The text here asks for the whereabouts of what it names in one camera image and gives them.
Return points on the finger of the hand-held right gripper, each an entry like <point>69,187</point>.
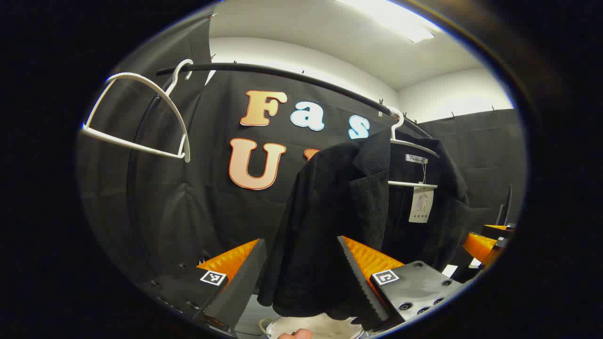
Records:
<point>499,230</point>
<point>480,247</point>

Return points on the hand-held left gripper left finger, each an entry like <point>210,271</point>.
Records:
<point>238,292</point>

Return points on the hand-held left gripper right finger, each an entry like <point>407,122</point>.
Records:
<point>365,292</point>

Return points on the white laundry hamper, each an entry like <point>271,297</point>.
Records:
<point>325,327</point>

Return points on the white clothes hanger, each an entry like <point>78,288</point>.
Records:
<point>186,148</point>
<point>410,184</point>

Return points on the black clothes rack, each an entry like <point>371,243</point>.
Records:
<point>245,67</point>

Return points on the black monitor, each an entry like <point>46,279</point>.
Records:
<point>508,207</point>

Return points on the white paper hang tag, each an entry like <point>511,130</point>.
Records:
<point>421,205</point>

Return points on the black backdrop cloth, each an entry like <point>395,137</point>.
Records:
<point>212,197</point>

